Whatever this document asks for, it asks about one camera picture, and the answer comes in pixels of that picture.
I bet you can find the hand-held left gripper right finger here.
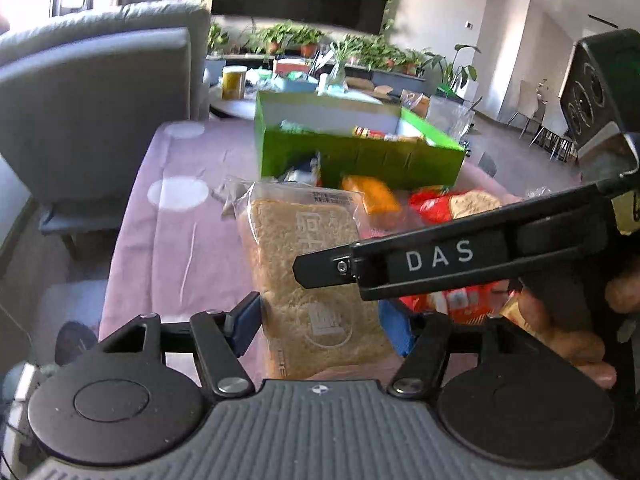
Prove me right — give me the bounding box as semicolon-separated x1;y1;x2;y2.
378;301;531;401

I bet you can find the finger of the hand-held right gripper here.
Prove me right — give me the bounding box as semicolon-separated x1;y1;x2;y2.
292;180;613;302

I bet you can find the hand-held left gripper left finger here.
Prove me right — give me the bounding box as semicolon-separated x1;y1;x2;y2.
100;294;262;402

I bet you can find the red chip packet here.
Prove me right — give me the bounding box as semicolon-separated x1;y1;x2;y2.
397;282;512;323

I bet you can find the red and cream snack packet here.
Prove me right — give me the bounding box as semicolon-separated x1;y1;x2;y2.
407;187;502;227

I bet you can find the orange snack packet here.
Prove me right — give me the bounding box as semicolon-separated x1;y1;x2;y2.
342;175;402;217

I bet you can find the clear packet of brown toast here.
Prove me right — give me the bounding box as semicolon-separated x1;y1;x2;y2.
222;176;397;378

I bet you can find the green cardboard box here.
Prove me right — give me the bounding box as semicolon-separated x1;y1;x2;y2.
253;91;467;192

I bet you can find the person's right hand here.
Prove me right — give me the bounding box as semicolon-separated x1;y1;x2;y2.
501;264;640;390

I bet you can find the white chair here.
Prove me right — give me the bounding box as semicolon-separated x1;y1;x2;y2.
508;79;547;140

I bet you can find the pink dotted tablecloth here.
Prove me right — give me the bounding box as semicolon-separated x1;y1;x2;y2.
97;120;528;378

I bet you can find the large leafy plant white pot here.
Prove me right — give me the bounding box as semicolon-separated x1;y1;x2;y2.
422;43;482;98

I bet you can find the dark snack packet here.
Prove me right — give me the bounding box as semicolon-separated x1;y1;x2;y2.
277;157;322;187

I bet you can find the glass vase with plant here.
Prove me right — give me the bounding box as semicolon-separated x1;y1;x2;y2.
326;40;352;93

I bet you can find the round white table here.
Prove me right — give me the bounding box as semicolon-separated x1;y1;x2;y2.
208;80;431;122

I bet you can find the blue basket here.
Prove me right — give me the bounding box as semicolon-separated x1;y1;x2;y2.
272;73;321;94

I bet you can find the orange storage box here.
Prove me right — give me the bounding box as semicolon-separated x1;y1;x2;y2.
273;58;315;79

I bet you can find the yellow can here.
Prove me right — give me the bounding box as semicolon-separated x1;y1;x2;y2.
221;65;247;101

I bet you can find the row of potted plants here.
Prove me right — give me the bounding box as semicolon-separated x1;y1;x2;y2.
206;21;426;77

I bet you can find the grey sofa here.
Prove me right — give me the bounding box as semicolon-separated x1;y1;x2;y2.
0;2;212;253

